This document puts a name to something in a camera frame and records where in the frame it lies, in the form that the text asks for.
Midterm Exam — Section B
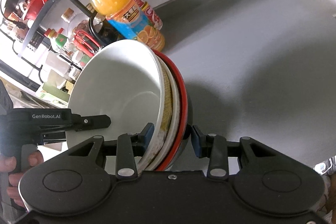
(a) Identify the green-labelled sauce bottle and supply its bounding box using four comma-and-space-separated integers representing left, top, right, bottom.
45, 28, 77, 62

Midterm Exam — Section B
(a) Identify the red and black bowl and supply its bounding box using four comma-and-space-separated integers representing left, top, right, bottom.
154, 51, 193, 171

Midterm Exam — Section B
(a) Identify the white ceramic bowl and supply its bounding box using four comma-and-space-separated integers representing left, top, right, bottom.
146, 57, 180, 170
66, 40, 165, 172

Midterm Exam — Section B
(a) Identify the person's left hand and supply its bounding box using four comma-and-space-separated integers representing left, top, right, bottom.
1, 150, 44, 207

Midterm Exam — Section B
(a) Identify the green and white carton box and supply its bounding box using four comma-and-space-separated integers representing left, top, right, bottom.
37, 81, 74, 107

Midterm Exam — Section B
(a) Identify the black metal spice rack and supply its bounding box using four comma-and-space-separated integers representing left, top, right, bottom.
0, 0, 106, 93

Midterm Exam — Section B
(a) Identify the orange juice bottle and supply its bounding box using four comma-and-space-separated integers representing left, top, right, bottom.
90, 0, 165, 51

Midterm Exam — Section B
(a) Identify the white ceramic bowl front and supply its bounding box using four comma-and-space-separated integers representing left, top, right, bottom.
66, 40, 165, 172

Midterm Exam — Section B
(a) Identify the red cola bottle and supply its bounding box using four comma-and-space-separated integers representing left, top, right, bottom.
135, 0, 163, 30

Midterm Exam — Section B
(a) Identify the red plastic basket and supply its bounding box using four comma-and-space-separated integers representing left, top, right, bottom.
19, 0, 48, 21

